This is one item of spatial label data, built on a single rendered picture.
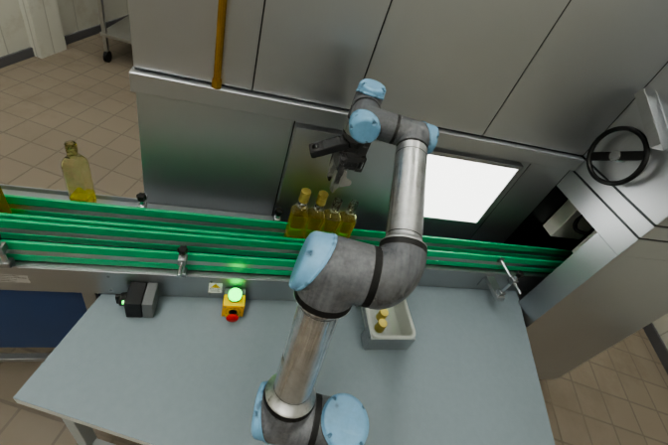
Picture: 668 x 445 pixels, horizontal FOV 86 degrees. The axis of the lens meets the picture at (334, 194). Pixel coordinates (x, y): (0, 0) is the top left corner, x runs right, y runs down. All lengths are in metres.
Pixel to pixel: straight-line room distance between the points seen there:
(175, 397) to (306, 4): 1.13
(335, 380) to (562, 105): 1.21
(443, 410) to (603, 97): 1.20
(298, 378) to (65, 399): 0.68
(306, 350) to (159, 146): 0.82
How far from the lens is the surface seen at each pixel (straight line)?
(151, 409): 1.23
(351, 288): 0.64
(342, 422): 0.93
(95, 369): 1.29
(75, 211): 1.41
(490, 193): 1.60
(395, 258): 0.66
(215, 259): 1.21
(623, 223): 1.61
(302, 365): 0.79
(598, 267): 1.66
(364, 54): 1.11
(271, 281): 1.27
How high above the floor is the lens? 1.91
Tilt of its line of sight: 39 degrees down
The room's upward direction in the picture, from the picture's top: 21 degrees clockwise
